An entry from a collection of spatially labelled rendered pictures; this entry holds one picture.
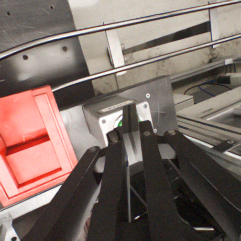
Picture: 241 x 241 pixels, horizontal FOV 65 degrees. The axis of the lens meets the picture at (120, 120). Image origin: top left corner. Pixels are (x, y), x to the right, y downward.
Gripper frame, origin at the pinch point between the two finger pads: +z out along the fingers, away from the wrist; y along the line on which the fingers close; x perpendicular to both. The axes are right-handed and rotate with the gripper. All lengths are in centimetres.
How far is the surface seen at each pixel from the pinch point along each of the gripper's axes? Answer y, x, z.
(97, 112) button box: -5.3, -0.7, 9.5
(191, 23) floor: 52, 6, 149
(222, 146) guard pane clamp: 14.4, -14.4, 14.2
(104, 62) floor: -17, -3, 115
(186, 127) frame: 11.1, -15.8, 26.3
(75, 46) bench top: -13.5, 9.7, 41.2
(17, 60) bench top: -28.0, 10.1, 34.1
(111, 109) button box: -3.0, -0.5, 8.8
